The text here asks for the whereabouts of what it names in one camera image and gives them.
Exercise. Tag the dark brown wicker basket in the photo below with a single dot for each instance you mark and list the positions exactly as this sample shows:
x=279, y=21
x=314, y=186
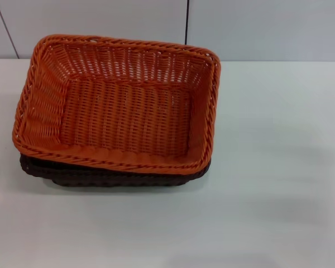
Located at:
x=106, y=177

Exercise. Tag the orange-yellow wicker basket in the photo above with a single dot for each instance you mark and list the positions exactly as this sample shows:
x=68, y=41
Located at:
x=123, y=117

